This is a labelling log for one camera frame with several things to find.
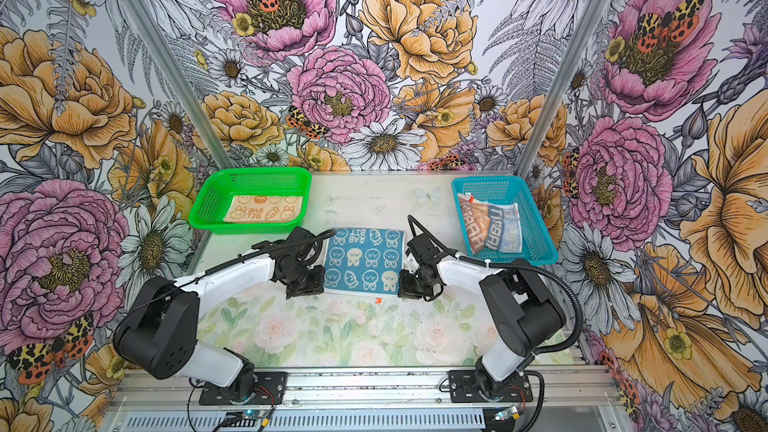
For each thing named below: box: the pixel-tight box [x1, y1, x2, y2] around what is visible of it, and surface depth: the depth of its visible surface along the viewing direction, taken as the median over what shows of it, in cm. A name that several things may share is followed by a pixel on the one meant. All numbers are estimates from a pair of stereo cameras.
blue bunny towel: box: [323, 227, 406, 296], surface depth 99 cm
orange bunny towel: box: [223, 195, 303, 222], surface depth 111 cm
